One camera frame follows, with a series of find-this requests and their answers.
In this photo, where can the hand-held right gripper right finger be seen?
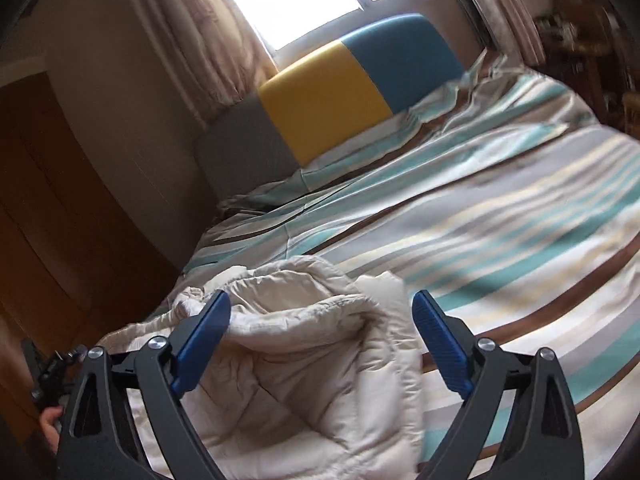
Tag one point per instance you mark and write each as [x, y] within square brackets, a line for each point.
[442, 345]

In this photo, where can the wooden wardrobe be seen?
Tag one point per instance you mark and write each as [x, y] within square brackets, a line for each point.
[60, 235]

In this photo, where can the striped bed duvet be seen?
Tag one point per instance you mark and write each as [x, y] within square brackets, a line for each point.
[450, 200]

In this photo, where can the person's left hand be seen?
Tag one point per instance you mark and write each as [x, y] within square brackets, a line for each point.
[51, 422]

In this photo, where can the cluttered wooden shelf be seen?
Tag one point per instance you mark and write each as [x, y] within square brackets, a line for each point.
[585, 40]

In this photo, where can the beige patterned curtain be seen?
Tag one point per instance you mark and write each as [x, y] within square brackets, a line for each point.
[500, 5]
[200, 35]

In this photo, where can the beige quilted down jacket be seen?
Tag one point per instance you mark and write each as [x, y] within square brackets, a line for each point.
[300, 385]

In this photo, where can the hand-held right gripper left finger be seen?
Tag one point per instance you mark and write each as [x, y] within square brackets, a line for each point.
[200, 340]

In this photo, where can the grey yellow blue headboard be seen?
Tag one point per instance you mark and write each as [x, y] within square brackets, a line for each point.
[325, 95]

